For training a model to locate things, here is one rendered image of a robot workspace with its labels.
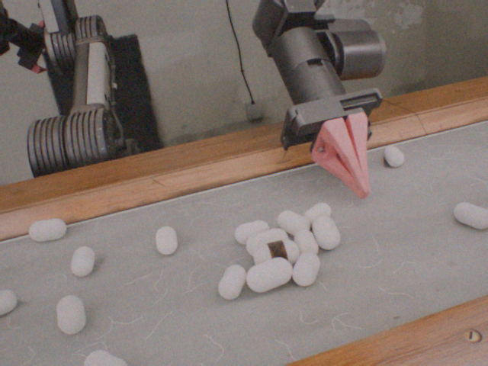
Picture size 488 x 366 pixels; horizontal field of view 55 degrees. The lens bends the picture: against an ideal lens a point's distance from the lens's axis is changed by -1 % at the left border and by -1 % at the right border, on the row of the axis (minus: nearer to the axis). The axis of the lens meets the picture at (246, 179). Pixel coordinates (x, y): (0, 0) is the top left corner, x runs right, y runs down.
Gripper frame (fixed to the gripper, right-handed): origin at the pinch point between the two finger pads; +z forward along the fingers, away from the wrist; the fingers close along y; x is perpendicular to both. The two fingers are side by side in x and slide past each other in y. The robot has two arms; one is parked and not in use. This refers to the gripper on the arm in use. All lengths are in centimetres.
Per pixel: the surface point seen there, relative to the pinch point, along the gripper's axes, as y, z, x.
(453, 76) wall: 156, -111, 153
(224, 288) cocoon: -16.4, 7.1, -5.4
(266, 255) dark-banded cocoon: -12.3, 5.2, -4.4
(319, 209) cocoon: -5.4, 1.4, -1.1
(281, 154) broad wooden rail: -3.6, -10.3, 8.4
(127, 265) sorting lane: -23.5, 0.9, 1.4
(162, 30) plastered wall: 4, -158, 130
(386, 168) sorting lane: 6.3, -3.5, 5.0
